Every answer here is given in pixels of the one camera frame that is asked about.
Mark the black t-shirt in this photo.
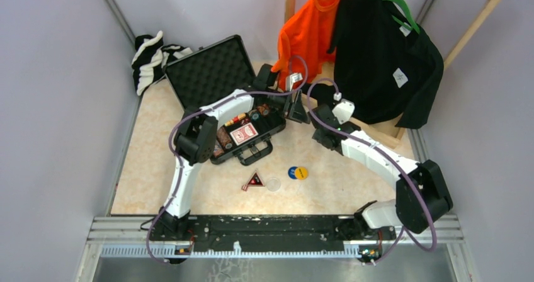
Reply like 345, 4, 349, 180
303, 0, 444, 129

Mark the purple black chip stack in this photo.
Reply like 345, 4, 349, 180
217, 127, 234, 150

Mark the aluminium frame rail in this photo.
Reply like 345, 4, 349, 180
76, 214, 477, 281

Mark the yellow big blind button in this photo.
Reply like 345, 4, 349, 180
294, 167, 309, 180

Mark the red yellow chip stack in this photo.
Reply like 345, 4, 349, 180
256, 104, 271, 116

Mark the black poker set case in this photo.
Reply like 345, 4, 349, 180
164, 35, 286, 166

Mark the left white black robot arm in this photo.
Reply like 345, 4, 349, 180
151, 70, 308, 240

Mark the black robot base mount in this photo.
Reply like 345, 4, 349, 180
146, 214, 397, 254

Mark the black red triangle token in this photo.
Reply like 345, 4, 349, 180
246, 172, 265, 188

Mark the wooden clothes rack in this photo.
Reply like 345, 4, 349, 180
284, 0, 502, 149

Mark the orange t-shirt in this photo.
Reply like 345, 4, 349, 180
271, 0, 340, 91

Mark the red playing card deck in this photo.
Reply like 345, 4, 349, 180
230, 123, 259, 145

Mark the green clothes hanger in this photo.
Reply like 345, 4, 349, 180
382, 0, 421, 37

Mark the blue orange chip stack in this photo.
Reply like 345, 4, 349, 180
213, 142, 225, 158

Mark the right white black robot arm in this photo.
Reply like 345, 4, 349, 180
309, 105, 453, 239

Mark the orange boxed card deck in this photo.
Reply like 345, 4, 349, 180
224, 113, 246, 127

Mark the green orange chip stack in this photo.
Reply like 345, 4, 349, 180
249, 110, 260, 121

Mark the blue small blind button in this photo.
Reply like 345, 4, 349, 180
288, 166, 297, 179

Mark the clear dealer button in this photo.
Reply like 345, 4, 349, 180
265, 178, 281, 192

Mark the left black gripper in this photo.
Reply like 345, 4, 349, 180
266, 87, 310, 125

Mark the black white striped cloth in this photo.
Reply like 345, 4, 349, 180
131, 30, 193, 96

